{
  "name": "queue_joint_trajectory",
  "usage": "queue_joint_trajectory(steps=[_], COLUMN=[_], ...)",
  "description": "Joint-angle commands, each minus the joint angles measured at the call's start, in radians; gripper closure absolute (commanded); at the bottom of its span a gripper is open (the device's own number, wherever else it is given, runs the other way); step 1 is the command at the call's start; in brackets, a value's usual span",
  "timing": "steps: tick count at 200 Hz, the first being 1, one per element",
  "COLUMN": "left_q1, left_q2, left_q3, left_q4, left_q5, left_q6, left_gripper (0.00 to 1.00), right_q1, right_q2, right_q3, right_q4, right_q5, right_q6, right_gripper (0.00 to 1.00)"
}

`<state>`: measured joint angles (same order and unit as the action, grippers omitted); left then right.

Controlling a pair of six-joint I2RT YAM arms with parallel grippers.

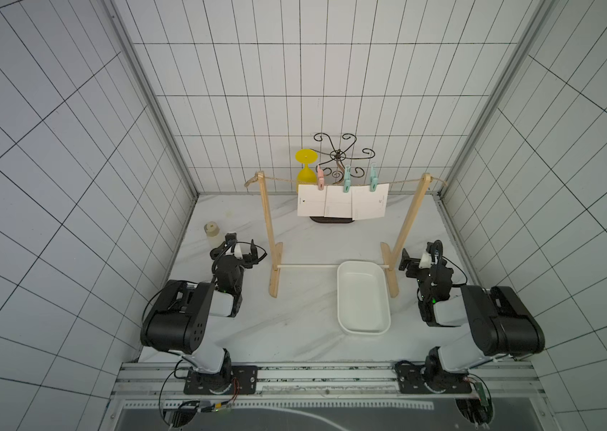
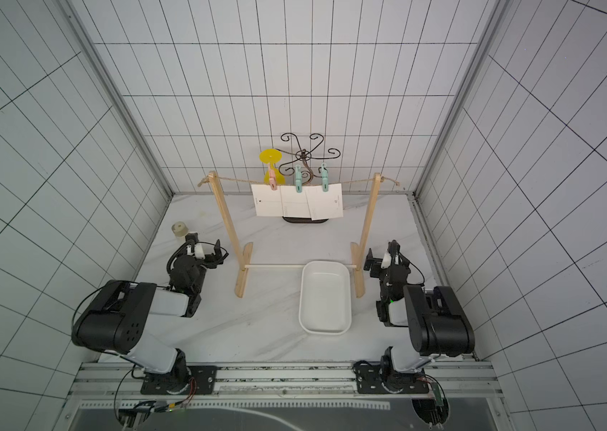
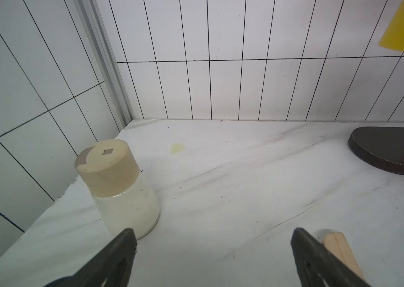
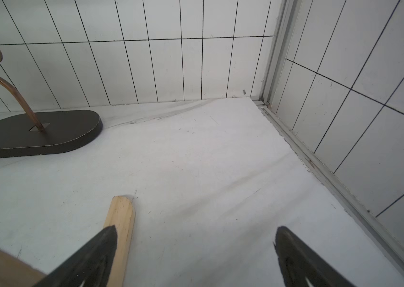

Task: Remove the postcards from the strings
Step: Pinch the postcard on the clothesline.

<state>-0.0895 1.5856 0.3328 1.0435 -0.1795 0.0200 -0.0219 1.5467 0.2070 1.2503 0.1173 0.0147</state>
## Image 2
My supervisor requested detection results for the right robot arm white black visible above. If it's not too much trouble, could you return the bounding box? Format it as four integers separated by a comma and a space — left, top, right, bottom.
352, 241, 475, 396

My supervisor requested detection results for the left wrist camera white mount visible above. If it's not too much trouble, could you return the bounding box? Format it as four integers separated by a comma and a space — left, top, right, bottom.
187, 242, 206, 260

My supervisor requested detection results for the pink clothespin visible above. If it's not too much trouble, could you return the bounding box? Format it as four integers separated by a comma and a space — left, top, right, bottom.
269, 163, 278, 190

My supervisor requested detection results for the white plastic tray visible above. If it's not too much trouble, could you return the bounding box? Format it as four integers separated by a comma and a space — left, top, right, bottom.
298, 260, 352, 336

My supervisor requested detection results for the jute string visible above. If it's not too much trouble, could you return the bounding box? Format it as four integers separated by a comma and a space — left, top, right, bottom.
198, 173, 400, 189

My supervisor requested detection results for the small beige jar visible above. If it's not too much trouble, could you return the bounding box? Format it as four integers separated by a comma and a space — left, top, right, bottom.
172, 222, 189, 241

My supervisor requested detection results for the aluminium mounting rail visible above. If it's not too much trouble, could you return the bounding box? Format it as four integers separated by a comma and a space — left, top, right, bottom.
66, 360, 504, 411

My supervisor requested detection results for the teal clothespin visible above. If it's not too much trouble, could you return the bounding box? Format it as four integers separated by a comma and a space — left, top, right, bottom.
320, 163, 330, 192
295, 165, 304, 193

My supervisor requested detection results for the wooden string rack frame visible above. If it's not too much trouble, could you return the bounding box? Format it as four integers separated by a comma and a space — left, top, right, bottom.
205, 171, 385, 300

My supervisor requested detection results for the black wire scroll stand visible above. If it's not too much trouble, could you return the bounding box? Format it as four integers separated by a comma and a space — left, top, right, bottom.
278, 132, 341, 224

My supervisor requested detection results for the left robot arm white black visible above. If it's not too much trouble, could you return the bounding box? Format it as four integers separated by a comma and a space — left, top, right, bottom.
72, 233, 229, 396

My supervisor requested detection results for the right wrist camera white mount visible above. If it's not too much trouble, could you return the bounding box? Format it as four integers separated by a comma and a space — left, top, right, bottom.
381, 252, 393, 269

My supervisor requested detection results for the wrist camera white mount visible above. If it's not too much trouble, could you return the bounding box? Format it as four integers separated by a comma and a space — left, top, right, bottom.
187, 242, 206, 260
381, 252, 393, 269

